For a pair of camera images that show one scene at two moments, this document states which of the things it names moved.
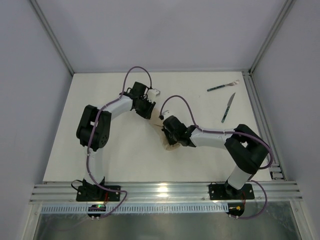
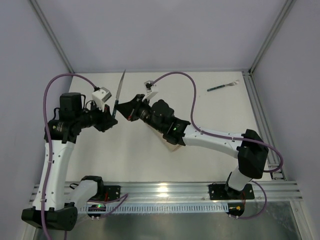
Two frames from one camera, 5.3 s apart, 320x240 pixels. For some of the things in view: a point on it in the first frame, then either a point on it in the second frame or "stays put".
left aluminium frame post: [53, 36] stays put
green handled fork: [232, 83] stays put
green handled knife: [226, 111] to [116, 100]
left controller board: [97, 207] stays put
